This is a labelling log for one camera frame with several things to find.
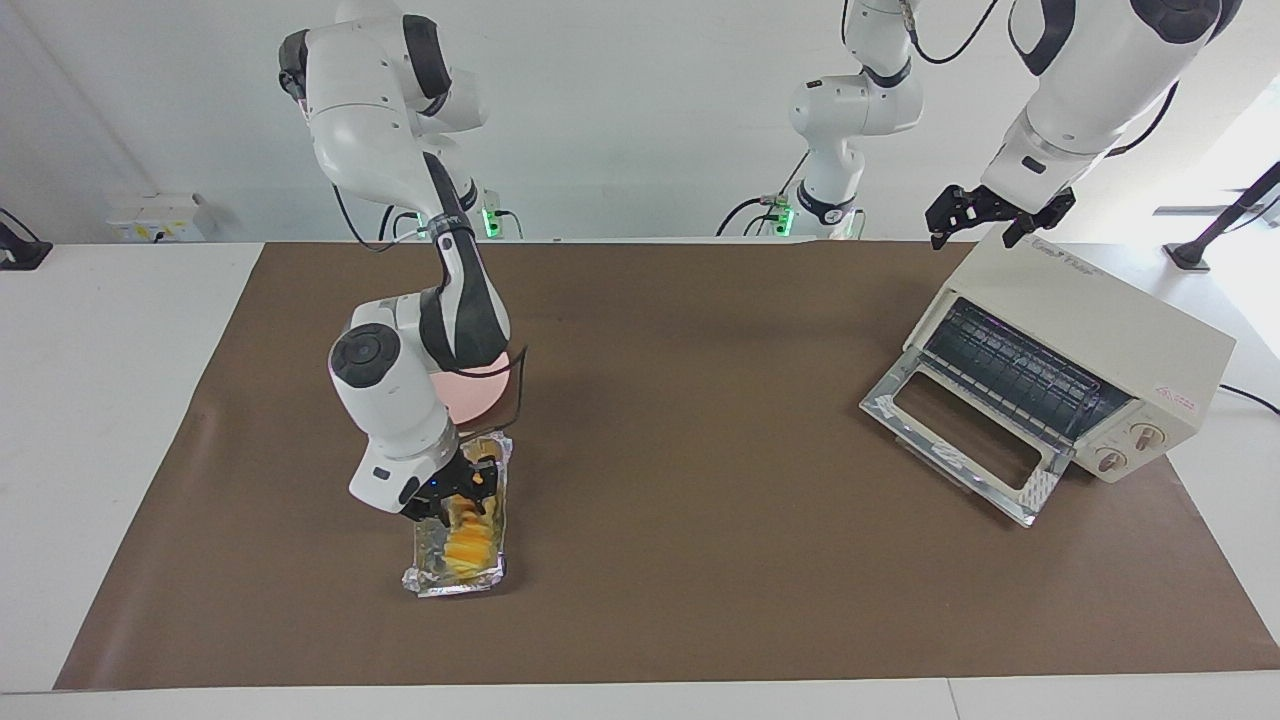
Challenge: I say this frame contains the sliced yellow bread loaf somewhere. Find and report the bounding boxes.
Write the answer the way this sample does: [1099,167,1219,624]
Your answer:
[440,480,497,579]

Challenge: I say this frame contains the aluminium foil tray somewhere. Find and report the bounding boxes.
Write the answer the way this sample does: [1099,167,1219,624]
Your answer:
[402,430,514,598]

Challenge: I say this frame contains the cream toaster oven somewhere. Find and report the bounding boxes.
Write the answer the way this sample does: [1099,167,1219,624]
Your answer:
[905,225,1238,486]

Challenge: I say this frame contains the glass oven door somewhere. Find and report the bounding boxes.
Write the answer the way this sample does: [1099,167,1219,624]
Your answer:
[860,365,1077,529]

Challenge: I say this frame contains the pink round plate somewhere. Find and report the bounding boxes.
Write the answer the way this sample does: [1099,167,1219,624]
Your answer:
[430,345,513,426]

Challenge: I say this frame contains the black tripod stand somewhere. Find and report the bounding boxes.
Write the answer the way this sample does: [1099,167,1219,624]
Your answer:
[1164,160,1280,273]

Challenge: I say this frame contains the brown table mat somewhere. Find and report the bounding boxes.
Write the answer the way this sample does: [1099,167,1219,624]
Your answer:
[55,240,1280,691]

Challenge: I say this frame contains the small black stand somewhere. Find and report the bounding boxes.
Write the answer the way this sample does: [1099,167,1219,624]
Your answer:
[0,207,54,272]

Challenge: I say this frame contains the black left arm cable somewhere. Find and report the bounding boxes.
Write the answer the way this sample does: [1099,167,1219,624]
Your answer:
[840,0,1181,161]

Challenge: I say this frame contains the black oven power cable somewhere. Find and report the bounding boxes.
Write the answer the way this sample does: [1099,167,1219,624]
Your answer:
[1218,384,1280,417]

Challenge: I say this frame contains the white wall socket box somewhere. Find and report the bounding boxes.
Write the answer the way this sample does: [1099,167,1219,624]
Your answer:
[105,193,217,244]

